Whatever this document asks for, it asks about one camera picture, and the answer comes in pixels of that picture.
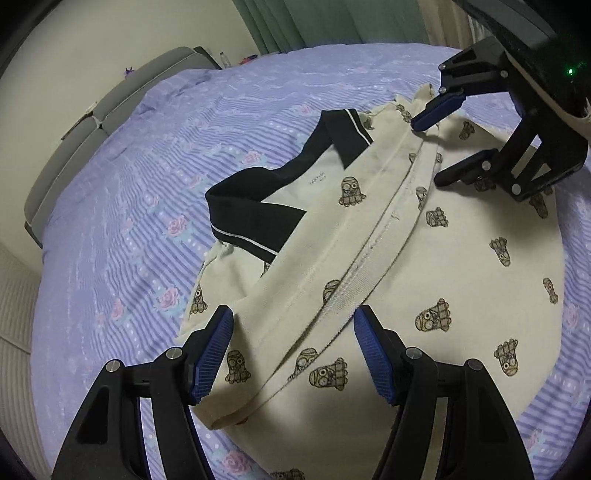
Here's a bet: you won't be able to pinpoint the white bear-print polo shirt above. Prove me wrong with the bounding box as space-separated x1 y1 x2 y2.
179 86 565 479

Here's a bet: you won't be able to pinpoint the beige curtain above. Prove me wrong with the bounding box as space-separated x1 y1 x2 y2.
417 0 490 49

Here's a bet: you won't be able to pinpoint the purple floral bed cover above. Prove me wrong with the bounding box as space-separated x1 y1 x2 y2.
32 44 590 479

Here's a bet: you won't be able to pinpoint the green curtain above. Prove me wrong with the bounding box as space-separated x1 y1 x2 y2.
235 0 429 54

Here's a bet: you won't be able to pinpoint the white louvred wardrobe doors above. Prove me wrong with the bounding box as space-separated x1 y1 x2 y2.
1 247 50 479

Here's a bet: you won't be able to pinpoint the red item on nightstand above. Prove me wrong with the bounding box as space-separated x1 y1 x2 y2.
239 54 259 65

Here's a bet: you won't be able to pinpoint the clear plastic bottle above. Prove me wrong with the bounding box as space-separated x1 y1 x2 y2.
219 51 231 69

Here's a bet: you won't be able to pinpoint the grey padded headboard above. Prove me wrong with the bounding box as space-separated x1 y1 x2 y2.
24 46 221 246

